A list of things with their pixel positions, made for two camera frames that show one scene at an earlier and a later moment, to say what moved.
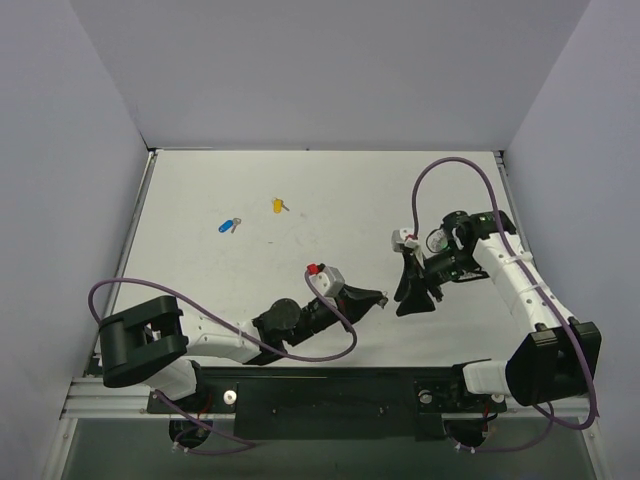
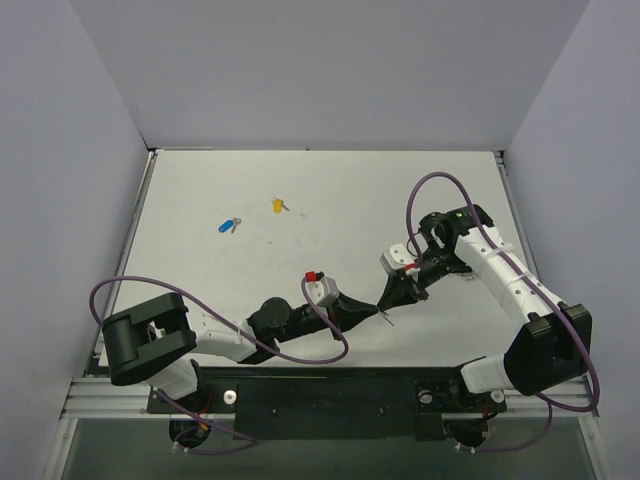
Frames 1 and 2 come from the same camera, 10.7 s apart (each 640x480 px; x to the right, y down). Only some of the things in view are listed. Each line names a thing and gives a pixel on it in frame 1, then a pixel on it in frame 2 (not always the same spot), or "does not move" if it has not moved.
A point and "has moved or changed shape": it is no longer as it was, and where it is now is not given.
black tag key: [383, 300] has moved or changed shape
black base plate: [336, 403] does not move
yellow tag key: [278, 205] does not move
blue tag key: [229, 225] does not move
